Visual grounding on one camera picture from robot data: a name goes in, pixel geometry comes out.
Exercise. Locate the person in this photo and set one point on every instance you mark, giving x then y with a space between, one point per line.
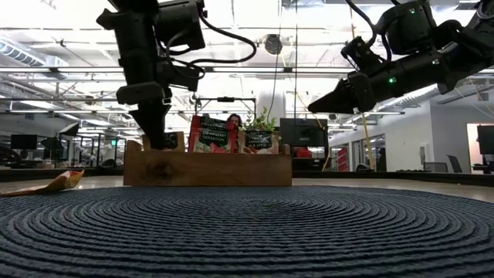
234 119

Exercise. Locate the beige tea packet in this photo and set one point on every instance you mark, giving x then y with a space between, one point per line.
258 141

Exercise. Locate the wooden tea organizer box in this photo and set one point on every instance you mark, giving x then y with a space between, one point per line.
208 170

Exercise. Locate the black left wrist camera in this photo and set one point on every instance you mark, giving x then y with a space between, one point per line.
187 77

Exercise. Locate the small green potted plant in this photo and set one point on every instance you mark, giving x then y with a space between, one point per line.
262 121

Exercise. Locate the black aluminium table frame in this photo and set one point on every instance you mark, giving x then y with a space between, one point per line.
386 175

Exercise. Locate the dark office chair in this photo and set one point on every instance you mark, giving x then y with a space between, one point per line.
455 164

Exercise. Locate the black computer monitor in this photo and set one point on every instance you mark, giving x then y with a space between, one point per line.
486 140
23 141
303 133

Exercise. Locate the black camera rig frame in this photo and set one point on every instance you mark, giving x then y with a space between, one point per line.
225 99

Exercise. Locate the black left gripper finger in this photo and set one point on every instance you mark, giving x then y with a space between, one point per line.
152 123

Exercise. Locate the round dark blue woven placemat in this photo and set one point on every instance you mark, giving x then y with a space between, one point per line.
247 231

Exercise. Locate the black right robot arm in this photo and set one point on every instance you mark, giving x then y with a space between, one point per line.
463 34

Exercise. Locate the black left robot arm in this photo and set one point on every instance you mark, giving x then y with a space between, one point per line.
181 23

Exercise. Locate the red tea packet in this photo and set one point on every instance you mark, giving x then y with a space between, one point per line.
212 135

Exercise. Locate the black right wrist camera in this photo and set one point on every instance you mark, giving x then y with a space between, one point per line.
361 54

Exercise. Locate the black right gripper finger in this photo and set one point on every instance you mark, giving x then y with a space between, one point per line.
332 100

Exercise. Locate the grey equipment box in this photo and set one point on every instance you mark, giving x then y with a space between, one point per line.
435 167

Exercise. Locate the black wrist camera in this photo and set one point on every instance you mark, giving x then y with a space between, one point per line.
187 77
361 54

